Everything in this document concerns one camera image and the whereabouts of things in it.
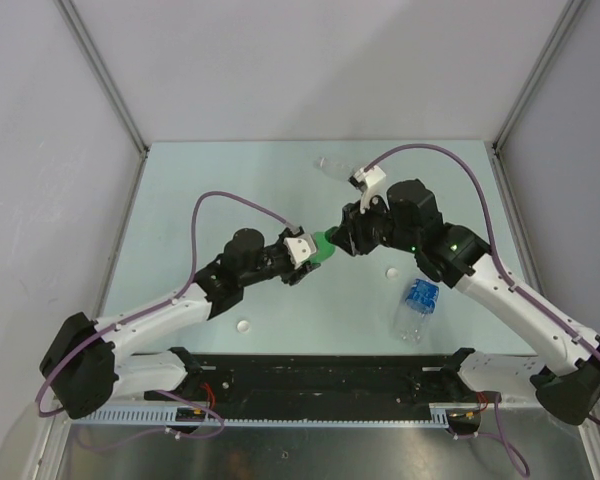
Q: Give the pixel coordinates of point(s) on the white bottle cap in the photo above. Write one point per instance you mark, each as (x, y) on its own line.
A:
(392, 273)
(243, 326)

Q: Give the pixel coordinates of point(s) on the white bottle cap near centre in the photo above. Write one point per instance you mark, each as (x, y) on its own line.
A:
(392, 273)

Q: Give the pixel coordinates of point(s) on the aluminium frame post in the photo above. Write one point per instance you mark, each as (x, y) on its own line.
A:
(557, 39)
(97, 64)

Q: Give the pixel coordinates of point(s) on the right aluminium frame post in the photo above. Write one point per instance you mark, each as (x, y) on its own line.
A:
(557, 39)

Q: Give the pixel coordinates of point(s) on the clear unlabelled plastic bottle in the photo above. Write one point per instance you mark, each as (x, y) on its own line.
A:
(335, 169)

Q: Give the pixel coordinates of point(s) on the left aluminium frame post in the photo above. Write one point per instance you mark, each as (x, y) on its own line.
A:
(97, 64)

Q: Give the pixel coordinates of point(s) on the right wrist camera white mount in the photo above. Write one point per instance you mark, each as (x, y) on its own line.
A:
(368, 181)

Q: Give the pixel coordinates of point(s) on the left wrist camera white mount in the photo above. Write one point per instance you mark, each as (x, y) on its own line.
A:
(298, 245)

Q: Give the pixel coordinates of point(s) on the clear bottle with blue label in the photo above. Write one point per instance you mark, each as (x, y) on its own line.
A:
(415, 307)

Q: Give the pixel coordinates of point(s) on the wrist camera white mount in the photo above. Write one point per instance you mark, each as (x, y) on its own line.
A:
(298, 245)
(368, 181)

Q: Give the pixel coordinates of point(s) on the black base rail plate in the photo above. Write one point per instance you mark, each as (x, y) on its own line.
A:
(343, 384)

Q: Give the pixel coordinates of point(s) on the grey slotted cable duct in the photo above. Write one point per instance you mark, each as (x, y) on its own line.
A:
(172, 414)

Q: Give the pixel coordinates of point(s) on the green plastic bottle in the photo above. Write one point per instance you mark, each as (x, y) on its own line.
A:
(324, 249)

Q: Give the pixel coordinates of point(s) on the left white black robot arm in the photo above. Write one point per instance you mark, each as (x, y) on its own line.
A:
(91, 361)

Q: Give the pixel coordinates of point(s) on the white bottle cap front left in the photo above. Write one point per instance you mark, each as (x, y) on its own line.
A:
(243, 326)

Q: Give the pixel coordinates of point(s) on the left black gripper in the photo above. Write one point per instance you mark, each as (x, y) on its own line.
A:
(293, 276)

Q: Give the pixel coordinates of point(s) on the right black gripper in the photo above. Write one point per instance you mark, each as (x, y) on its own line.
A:
(350, 235)

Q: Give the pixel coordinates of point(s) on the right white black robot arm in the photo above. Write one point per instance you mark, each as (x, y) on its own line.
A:
(407, 219)

